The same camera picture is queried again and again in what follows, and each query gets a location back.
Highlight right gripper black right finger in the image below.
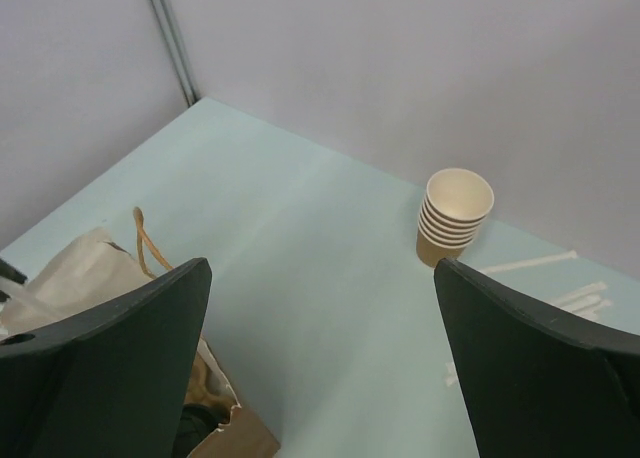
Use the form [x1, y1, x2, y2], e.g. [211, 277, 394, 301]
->
[434, 259, 639, 457]

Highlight stack of brown paper cups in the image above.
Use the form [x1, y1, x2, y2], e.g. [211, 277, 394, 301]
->
[416, 168, 495, 268]

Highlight bundle of white straws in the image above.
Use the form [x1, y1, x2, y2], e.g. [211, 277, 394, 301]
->
[461, 247, 629, 331]

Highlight black plastic cup lid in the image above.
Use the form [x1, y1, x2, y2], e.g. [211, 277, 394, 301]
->
[172, 404, 225, 458]

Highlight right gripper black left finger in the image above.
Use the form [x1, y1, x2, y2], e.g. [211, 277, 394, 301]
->
[1, 258, 211, 457]

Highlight brown paper takeout bag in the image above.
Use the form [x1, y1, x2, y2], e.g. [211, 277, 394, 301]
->
[1, 209, 280, 457]

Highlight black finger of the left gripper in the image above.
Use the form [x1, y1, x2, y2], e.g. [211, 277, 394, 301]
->
[0, 259, 26, 284]

